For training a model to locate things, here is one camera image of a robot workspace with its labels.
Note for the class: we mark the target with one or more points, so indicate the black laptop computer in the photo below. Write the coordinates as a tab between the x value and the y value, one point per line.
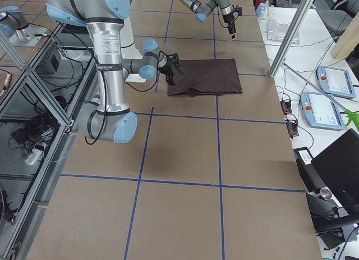
337	166

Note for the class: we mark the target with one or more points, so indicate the clear plastic bag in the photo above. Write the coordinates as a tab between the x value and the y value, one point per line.
277	29

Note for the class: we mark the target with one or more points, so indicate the blue teach pendant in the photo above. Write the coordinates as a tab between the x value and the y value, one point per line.
320	112
335	81

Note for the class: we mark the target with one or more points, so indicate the orange black terminal block far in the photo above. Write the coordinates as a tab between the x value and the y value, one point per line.
286	107

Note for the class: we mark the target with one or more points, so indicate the wooden beam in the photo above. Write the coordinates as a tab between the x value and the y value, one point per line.
347	42

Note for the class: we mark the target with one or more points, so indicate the brown t-shirt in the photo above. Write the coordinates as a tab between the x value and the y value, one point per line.
206	77

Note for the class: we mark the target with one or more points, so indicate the aluminium table frame rail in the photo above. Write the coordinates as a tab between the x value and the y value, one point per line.
38	120

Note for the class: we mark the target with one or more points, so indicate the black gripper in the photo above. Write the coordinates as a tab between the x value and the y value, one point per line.
166	67
228	19

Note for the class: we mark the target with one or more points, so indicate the aluminium frame post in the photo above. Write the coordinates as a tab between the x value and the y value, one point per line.
296	22

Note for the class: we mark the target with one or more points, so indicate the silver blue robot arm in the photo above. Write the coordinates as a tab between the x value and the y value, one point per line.
229	12
106	115

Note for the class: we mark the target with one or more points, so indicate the black box with label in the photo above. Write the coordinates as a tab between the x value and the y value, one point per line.
308	174

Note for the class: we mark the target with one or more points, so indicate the far blue teach pendant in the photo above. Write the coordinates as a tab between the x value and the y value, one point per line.
335	81

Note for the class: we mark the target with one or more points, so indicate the near blue teach pendant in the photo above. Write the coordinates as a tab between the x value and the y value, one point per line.
320	112

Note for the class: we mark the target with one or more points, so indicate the silver metal cylinder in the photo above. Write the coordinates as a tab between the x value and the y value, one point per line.
323	193

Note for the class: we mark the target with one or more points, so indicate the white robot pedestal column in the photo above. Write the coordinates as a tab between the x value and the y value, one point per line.
129	50

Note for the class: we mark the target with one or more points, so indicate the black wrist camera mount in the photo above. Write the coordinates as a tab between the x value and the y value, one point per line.
174	60

